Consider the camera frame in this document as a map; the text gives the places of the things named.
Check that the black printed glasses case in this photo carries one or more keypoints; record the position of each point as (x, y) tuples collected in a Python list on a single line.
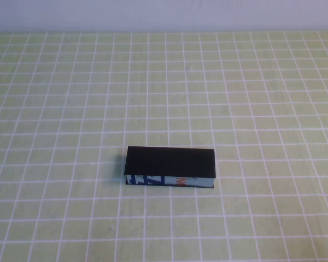
[(169, 161)]

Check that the green checked tablecloth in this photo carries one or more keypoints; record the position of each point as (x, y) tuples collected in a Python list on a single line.
[(71, 109)]

